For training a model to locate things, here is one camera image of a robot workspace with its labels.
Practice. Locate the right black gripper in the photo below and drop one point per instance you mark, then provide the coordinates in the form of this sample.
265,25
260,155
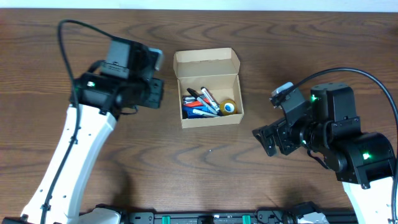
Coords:
277,139

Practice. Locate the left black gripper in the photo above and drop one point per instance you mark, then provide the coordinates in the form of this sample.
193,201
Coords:
156,93

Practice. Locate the thin black permanent marker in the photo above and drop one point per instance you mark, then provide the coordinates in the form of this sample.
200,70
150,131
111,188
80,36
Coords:
201,100

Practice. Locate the blue whiteboard marker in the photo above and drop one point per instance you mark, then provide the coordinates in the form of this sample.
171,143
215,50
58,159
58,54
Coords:
199,112

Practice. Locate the blue plastic rectangular block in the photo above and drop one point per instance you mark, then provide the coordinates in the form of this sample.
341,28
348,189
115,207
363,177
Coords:
203,108

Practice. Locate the yellow tape roll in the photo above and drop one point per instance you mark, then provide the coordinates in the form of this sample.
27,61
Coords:
228,107

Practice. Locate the cardboard box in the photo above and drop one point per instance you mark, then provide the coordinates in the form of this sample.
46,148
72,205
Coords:
216,70

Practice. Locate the black whiteboard marker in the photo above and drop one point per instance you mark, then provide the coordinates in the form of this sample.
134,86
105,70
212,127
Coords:
211,100

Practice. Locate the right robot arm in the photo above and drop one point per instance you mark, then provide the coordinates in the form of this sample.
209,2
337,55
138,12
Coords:
327,123

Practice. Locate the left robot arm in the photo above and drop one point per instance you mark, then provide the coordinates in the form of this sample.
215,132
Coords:
125,79

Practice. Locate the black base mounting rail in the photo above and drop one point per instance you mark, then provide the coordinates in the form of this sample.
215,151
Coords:
257,217

